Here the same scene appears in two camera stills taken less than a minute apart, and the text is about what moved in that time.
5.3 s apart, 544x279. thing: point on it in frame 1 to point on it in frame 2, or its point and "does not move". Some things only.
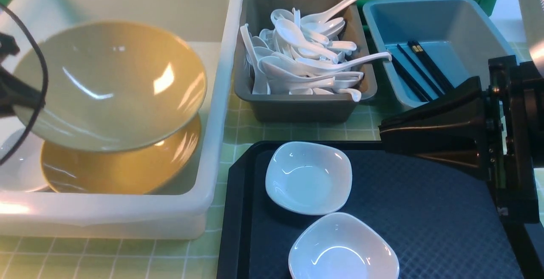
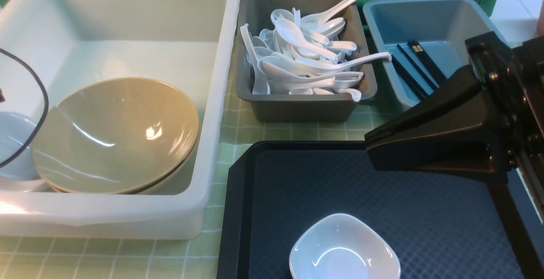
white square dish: (309, 178) to (15, 129)
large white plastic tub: (207, 10) does not move
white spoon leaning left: (260, 83) does not move
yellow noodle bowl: (111, 86) to (125, 136)
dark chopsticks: (443, 80) does not move
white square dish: (342, 246) does not move
